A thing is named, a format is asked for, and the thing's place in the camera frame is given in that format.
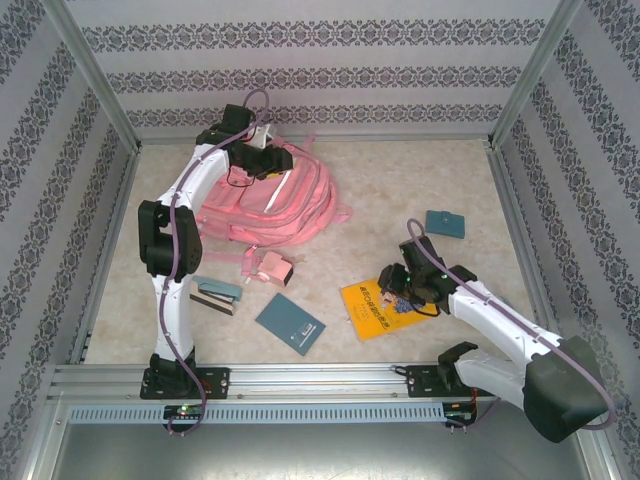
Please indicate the pink student backpack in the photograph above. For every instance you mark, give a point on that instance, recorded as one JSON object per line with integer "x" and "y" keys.
{"x": 285, "y": 205}

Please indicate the teal card wallet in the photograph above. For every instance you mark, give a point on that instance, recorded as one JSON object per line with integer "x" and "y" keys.
{"x": 445, "y": 223}

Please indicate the yellow book with cartoon cover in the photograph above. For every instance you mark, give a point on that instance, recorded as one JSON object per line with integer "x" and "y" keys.
{"x": 365, "y": 310}

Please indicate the pink pencil sharpener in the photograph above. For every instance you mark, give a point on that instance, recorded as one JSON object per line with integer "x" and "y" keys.
{"x": 272, "y": 267}

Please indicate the teal and black stapler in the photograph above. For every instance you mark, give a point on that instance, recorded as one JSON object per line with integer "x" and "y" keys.
{"x": 220, "y": 295}

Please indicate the teal notebook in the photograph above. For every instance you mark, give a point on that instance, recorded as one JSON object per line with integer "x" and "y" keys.
{"x": 285, "y": 320}

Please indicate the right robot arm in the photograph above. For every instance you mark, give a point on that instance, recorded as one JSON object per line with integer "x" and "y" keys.
{"x": 525, "y": 350}

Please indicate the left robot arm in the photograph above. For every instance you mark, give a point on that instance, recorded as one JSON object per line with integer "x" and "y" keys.
{"x": 170, "y": 250}

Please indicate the steel sheet panel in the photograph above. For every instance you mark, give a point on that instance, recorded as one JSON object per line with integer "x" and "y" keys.
{"x": 320, "y": 450}

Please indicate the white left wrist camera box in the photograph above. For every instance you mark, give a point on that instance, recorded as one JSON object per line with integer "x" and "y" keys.
{"x": 262, "y": 136}

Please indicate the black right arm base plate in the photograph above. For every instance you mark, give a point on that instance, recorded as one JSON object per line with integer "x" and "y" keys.
{"x": 425, "y": 382}

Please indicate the aluminium table side rail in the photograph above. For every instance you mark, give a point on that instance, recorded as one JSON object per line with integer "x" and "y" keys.
{"x": 107, "y": 240}
{"x": 520, "y": 225}

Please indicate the aluminium mounting rail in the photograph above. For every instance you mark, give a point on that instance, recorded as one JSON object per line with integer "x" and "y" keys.
{"x": 320, "y": 380}

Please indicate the aluminium frame post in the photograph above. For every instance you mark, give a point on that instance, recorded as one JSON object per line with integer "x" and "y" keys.
{"x": 535, "y": 75}
{"x": 90, "y": 75}

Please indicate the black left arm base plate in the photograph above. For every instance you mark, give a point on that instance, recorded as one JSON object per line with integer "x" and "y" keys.
{"x": 215, "y": 382}

